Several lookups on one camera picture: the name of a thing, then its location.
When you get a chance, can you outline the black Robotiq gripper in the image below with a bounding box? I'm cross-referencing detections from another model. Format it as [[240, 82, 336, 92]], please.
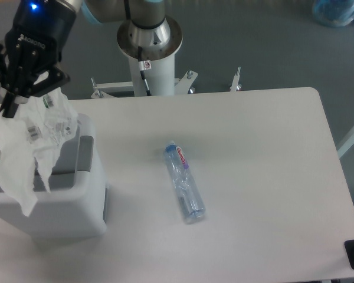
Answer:
[[0, 1, 77, 119]]

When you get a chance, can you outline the white plastic wrapper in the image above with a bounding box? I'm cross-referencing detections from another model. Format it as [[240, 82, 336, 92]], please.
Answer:
[[0, 88, 78, 216]]

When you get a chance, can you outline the clear plastic water bottle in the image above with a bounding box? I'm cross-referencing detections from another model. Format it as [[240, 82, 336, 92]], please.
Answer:
[[163, 141, 206, 224]]

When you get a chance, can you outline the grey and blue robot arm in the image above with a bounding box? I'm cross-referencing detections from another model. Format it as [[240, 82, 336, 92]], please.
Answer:
[[0, 1, 166, 119]]

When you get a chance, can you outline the white plastic trash can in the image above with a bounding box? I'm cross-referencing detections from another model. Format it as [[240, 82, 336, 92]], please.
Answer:
[[0, 114, 107, 238]]

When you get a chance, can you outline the blue plastic bag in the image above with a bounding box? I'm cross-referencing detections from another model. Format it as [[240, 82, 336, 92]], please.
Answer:
[[312, 1, 354, 28]]

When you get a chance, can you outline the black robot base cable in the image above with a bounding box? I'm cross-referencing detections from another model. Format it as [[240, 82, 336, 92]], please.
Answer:
[[137, 46, 152, 97]]

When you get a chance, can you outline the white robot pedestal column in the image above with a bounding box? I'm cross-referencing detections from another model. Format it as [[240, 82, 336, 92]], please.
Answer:
[[117, 15, 183, 97]]

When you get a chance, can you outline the white pedestal base frame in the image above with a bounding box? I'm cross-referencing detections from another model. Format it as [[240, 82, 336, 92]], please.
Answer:
[[90, 67, 243, 99]]

